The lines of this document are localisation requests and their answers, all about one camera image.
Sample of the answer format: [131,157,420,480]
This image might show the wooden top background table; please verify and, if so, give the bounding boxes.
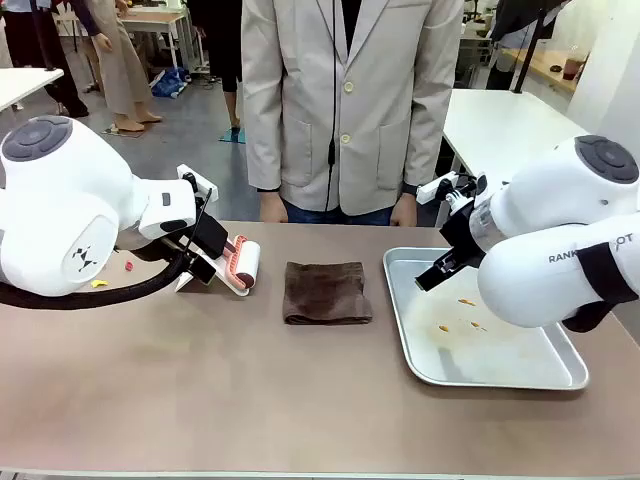
[118,8,205,77]

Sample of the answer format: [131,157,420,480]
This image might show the brown towel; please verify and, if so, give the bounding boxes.
[281,260,374,326]

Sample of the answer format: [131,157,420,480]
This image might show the white lint roller stand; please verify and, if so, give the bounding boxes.
[173,239,257,298]

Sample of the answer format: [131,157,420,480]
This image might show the blue bag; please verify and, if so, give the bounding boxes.
[150,66,190,99]

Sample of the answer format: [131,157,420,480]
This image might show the person right hand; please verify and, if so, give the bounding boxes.
[258,189,290,224]

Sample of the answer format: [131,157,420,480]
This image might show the wooden workbench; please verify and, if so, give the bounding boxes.
[498,46,582,96]

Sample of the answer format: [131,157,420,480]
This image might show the bystander in black leggings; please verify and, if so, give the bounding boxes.
[191,0,247,144]

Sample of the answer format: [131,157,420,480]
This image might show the person left hand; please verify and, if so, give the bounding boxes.
[389,192,419,229]

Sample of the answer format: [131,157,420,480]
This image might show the black cord with clip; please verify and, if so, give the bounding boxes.
[323,0,342,214]

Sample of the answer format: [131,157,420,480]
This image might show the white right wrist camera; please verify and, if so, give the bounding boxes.
[415,170,489,209]

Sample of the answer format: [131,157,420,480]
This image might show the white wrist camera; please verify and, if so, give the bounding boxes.
[175,163,220,204]
[415,170,489,209]

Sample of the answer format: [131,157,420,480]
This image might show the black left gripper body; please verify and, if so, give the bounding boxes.
[148,233,202,274]

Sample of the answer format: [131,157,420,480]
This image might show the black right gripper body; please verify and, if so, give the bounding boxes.
[438,198,488,262]

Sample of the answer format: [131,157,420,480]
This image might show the black hanging garment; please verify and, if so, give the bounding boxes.
[489,0,567,44]

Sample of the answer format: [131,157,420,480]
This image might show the red cup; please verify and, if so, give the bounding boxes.
[564,56,588,82]

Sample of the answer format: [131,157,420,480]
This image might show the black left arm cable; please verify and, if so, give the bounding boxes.
[0,243,202,311]

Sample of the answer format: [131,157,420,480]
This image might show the bystander in beige dress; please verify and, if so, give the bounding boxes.
[81,0,165,135]

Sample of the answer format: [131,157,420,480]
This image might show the bystander in black clothes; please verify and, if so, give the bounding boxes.
[0,0,90,119]

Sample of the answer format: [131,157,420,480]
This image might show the silver metal tray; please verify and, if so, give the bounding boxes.
[382,246,591,392]

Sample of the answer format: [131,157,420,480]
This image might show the person right forearm beige sleeve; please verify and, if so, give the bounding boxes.
[241,74,289,194]

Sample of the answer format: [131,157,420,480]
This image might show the small white background table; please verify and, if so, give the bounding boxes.
[0,66,66,113]

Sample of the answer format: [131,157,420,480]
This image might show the blue jeans of person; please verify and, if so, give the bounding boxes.
[286,201,395,227]

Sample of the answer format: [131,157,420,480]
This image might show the person torso beige blazer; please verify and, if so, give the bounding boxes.
[240,0,465,217]

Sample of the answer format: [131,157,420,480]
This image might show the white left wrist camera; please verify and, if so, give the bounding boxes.
[175,163,220,204]

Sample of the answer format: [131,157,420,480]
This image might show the person left forearm beige sleeve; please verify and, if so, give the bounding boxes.
[402,74,459,197]

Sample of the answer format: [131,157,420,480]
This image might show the black vertical pole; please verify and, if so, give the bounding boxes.
[511,0,547,95]

